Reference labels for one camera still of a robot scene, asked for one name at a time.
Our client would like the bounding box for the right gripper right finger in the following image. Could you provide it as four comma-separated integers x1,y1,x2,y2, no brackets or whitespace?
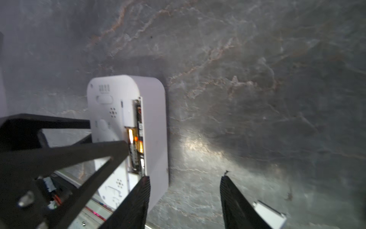
220,175,271,229

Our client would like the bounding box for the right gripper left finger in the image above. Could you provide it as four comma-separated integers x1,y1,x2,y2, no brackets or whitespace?
100,176,151,229

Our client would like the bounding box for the white alarm device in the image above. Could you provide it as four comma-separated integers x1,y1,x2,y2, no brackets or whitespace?
87,75,169,210

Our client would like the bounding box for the AA battery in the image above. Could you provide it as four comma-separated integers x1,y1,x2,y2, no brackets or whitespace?
135,100,144,137
127,127,143,175

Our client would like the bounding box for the white battery cover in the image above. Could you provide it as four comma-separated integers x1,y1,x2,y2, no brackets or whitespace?
253,200,287,229

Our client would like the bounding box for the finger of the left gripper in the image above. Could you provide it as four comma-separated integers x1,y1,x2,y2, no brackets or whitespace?
1,114,91,152
1,141,128,229

